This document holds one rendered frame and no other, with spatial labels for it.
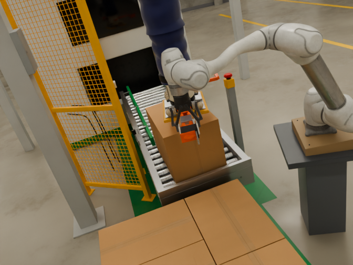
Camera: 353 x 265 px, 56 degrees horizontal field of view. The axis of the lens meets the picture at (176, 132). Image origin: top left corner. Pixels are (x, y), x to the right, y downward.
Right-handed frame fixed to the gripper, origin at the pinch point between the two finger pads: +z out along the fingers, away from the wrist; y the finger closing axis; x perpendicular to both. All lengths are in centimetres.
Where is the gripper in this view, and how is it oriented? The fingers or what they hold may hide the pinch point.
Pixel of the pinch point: (189, 130)
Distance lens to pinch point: 163.0
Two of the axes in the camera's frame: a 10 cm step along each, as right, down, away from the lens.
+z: 2.2, 8.6, 4.7
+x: 0.5, 4.7, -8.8
